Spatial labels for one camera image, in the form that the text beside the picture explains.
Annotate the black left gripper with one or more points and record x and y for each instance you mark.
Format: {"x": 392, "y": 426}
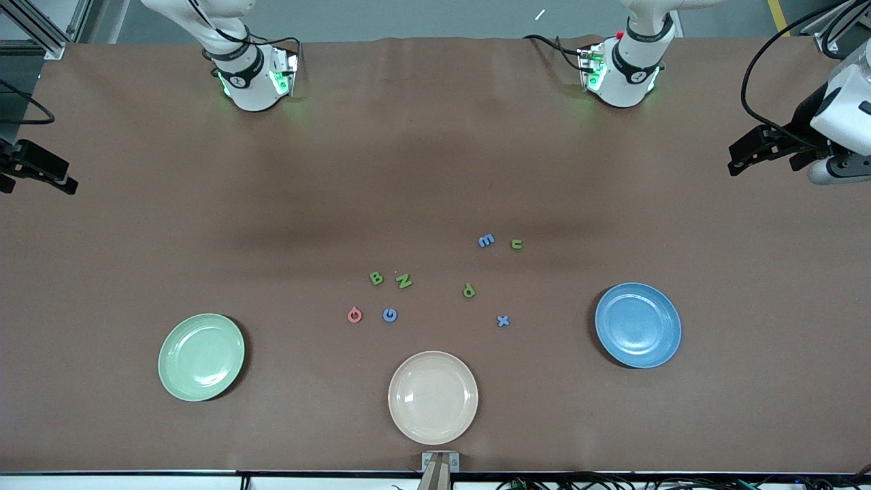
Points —
{"x": 803, "y": 116}

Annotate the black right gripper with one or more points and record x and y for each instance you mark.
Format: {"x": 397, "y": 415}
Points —
{"x": 15, "y": 158}

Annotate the blue foam letter m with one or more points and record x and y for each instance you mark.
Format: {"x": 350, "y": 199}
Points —
{"x": 486, "y": 241}

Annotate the green foam letter p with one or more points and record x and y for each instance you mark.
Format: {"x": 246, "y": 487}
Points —
{"x": 469, "y": 291}

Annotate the green foam letter B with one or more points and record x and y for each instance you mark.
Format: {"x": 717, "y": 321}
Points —
{"x": 375, "y": 278}

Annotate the blue foam letter G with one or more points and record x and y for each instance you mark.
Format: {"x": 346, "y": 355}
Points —
{"x": 384, "y": 315}

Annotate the green foam letter N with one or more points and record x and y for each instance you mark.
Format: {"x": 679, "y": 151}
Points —
{"x": 404, "y": 280}

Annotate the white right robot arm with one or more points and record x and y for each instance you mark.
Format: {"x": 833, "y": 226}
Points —
{"x": 248, "y": 88}

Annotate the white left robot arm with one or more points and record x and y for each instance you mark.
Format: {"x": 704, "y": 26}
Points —
{"x": 626, "y": 75}

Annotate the yellow floor tape strip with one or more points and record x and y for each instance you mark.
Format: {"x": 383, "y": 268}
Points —
{"x": 778, "y": 17}

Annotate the blue plate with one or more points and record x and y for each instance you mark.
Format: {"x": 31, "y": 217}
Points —
{"x": 637, "y": 325}

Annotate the light green plate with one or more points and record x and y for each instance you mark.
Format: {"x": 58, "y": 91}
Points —
{"x": 201, "y": 357}

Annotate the brown table mat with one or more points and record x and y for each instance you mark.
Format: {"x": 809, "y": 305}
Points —
{"x": 435, "y": 170}

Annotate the beige plate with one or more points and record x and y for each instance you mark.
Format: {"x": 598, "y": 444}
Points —
{"x": 433, "y": 398}

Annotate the aluminium frame extrusion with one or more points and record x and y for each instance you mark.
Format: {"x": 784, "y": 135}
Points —
{"x": 80, "y": 20}
{"x": 41, "y": 34}
{"x": 816, "y": 24}

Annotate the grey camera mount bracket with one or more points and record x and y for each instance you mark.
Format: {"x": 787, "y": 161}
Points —
{"x": 440, "y": 466}

